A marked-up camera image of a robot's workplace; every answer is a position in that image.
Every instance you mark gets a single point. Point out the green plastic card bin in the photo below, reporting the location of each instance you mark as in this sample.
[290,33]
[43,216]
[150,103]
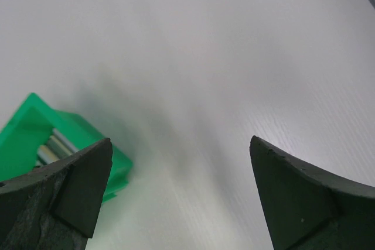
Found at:
[31,126]

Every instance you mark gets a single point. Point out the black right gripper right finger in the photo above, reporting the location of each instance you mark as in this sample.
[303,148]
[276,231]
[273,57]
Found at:
[306,207]

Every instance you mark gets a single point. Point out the stack of cards in bin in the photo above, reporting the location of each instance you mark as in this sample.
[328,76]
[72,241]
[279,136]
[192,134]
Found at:
[57,147]

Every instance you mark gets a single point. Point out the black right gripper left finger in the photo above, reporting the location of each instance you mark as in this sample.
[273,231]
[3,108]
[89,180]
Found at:
[56,206]

